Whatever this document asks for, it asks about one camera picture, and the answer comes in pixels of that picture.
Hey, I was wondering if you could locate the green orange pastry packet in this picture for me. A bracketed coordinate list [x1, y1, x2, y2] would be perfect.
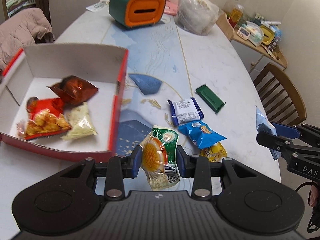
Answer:
[139, 126, 181, 191]

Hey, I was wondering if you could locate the light blue snack packet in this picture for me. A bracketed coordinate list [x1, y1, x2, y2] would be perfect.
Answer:
[255, 106, 280, 160]

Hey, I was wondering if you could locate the blue cookie snack bag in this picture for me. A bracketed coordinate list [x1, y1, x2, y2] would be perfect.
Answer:
[178, 120, 226, 150]

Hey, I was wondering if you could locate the yellow candy packet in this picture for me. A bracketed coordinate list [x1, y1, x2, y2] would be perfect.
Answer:
[200, 142, 227, 162]

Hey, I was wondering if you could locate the green snack bar wrapper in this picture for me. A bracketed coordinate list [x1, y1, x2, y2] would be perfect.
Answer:
[195, 84, 225, 114]

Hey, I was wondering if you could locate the pale yellow snack bag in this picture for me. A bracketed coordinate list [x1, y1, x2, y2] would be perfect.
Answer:
[61, 102, 97, 140]

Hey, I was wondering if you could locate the brown foil snack bag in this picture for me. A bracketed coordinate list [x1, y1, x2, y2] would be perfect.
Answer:
[48, 75, 99, 105]

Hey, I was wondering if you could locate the red fried snack bag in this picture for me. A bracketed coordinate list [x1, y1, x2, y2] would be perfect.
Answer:
[16, 97, 72, 141]

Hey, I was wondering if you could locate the person's right hand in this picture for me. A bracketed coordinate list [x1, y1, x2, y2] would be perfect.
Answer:
[308, 186, 319, 207]

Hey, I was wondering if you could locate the wooden chair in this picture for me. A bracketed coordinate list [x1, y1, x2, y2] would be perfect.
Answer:
[253, 63, 307, 125]

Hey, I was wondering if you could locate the white blue biscuit packet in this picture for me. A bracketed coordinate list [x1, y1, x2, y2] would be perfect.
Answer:
[168, 97, 204, 126]

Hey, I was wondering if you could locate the wooden side shelf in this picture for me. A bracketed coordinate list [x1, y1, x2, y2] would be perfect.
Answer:
[216, 12, 287, 72]

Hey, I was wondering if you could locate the red and white cardboard box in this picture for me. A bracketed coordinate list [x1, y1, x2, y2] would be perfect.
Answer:
[1, 43, 129, 162]

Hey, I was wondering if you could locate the yellow rimmed container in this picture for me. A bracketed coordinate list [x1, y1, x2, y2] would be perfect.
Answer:
[260, 25, 275, 46]

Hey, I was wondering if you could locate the white tissue pack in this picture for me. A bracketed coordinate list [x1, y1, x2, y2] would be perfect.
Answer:
[242, 21, 263, 47]

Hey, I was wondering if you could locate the white digital timer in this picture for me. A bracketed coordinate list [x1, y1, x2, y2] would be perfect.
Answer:
[237, 27, 251, 40]

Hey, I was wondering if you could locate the orange liquid bottle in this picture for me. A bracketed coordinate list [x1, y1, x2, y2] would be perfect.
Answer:
[228, 4, 244, 28]

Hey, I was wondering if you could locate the clear plastic bag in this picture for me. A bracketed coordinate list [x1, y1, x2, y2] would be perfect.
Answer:
[175, 0, 222, 36]

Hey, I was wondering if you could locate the green orange tissue box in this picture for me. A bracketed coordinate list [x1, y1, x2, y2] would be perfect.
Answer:
[109, 0, 166, 28]

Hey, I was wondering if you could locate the white paper leaflet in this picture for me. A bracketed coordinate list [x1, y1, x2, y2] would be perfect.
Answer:
[86, 0, 110, 12]

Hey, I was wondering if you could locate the pink puffer jacket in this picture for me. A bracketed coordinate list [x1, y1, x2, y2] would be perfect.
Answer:
[1, 8, 55, 70]

